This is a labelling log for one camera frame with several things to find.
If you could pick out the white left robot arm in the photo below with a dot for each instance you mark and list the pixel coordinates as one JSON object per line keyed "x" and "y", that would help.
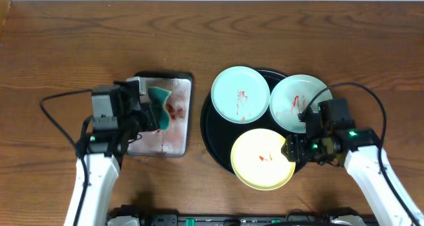
{"x": 100, "y": 155}

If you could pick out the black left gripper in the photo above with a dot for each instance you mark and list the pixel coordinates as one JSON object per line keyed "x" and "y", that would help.
{"x": 148, "y": 116}

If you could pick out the left mint green plate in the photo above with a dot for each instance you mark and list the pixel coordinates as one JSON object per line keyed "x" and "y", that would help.
{"x": 240, "y": 94}

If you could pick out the right mint green plate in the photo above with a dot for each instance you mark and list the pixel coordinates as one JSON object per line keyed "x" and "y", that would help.
{"x": 290, "y": 97}

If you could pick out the pale yellow plate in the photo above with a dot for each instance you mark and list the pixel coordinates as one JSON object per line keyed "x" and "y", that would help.
{"x": 257, "y": 160}

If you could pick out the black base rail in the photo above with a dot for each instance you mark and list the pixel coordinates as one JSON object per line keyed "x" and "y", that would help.
{"x": 131, "y": 215}

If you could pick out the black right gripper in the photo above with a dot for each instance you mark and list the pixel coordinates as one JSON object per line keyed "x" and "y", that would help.
{"x": 295, "y": 148}

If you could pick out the mint green plate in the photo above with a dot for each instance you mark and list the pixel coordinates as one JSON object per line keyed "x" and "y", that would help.
{"x": 240, "y": 94}
{"x": 290, "y": 97}

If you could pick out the black round tray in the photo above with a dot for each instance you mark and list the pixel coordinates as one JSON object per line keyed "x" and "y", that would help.
{"x": 219, "y": 134}

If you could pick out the black rectangular soapy tray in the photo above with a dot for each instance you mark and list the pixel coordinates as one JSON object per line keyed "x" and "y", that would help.
{"x": 171, "y": 142}

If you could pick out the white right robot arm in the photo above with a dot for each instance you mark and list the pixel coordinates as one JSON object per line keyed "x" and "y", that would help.
{"x": 370, "y": 168}

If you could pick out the green scouring sponge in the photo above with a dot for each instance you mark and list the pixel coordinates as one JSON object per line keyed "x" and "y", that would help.
{"x": 158, "y": 98}

